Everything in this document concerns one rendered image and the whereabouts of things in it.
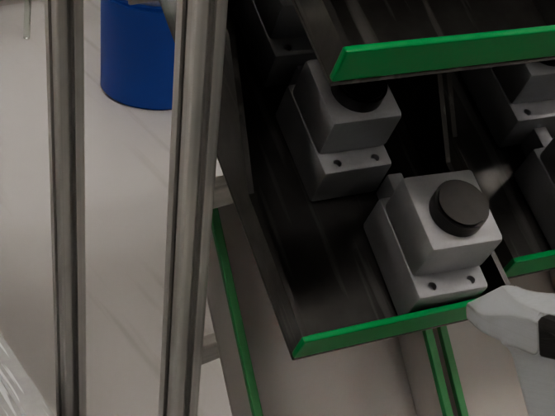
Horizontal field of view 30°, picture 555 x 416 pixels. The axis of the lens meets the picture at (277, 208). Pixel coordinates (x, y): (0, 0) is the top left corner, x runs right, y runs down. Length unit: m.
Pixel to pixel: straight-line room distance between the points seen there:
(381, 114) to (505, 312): 0.21
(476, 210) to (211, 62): 0.16
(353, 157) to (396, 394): 0.19
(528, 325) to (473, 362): 0.39
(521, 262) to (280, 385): 0.18
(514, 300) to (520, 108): 0.30
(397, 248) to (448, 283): 0.03
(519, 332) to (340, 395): 0.33
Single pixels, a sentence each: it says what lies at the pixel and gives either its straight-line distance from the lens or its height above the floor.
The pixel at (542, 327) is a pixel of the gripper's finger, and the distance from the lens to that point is 0.37.
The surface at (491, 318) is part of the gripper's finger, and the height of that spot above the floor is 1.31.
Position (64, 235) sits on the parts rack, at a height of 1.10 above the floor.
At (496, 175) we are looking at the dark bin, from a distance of 0.67.
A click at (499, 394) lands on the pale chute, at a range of 0.77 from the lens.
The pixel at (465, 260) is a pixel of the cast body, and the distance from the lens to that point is 0.56.
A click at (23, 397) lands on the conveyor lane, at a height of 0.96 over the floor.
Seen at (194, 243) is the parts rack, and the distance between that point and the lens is 0.61.
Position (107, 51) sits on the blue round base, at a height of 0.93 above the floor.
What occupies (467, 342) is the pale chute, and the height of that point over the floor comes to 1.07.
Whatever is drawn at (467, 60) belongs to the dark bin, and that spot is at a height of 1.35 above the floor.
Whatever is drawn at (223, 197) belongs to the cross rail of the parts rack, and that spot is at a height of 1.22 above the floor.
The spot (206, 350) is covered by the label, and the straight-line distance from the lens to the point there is 0.66.
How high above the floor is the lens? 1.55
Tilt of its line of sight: 33 degrees down
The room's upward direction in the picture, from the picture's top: 7 degrees clockwise
